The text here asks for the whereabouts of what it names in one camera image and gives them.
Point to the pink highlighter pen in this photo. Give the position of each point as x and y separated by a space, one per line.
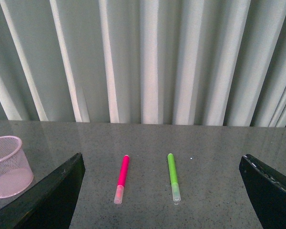
122 180

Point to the pink mesh pen cup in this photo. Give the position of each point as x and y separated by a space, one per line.
15 172

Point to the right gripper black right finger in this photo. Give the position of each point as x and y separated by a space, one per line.
266 189

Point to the grey pleated curtain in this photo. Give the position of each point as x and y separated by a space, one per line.
180 62

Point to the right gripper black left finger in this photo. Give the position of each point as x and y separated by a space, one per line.
49 204

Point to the green highlighter pen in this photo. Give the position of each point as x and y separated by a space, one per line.
173 179

